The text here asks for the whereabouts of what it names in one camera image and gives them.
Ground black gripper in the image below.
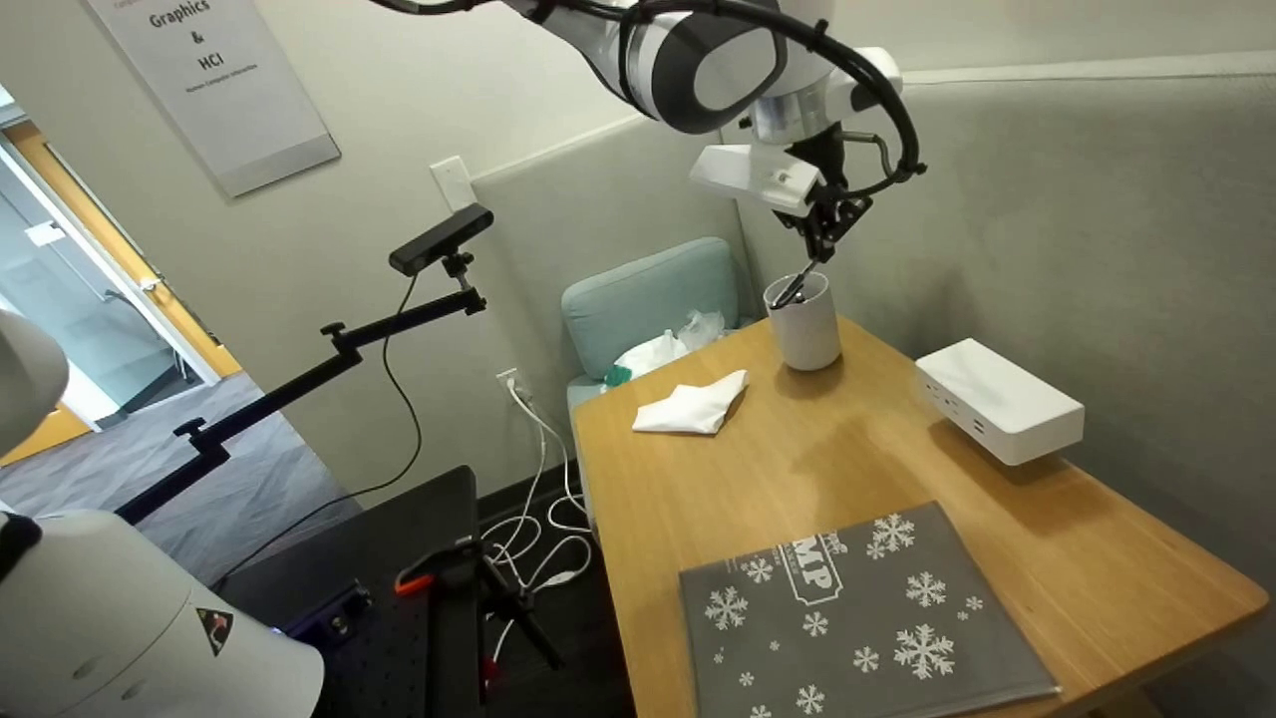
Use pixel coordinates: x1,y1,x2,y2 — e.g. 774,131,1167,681
790,119,885,269

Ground white ceramic cup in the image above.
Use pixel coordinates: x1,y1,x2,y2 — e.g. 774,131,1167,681
759,269,844,375

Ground teal upholstered chair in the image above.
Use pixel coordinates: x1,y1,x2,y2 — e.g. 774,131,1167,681
560,236,743,414

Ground white plastic bag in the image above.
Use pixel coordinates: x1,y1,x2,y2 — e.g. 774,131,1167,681
606,307,731,390

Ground white folded tissue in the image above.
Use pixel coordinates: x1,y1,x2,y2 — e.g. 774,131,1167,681
630,369,755,439

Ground white power strip box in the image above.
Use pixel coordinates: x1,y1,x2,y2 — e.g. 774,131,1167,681
915,337,1090,472

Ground grey snowflake folder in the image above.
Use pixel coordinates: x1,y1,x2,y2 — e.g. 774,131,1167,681
679,500,1065,718

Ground black tripod stand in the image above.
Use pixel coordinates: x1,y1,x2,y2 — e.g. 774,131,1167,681
436,530,569,700

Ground black floor platform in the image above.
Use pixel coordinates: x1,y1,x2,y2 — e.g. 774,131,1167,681
210,462,488,718

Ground white wall switch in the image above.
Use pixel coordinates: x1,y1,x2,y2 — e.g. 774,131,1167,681
425,152,479,216

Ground black stereo camera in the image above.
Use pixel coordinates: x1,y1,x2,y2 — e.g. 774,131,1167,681
386,198,498,281

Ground white floor cables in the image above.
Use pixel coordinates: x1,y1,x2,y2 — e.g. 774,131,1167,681
476,375,602,601

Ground black camera cable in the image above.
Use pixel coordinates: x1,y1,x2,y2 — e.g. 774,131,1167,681
347,272,429,503

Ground orange clamp handle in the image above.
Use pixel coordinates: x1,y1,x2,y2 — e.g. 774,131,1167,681
392,567,441,601

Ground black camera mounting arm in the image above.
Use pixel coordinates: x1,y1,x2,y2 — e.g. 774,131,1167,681
117,272,491,526

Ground grey wall poster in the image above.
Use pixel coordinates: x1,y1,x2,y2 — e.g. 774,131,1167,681
80,0,347,202

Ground wooden door frame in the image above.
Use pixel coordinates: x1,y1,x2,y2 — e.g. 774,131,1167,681
0,119,246,472

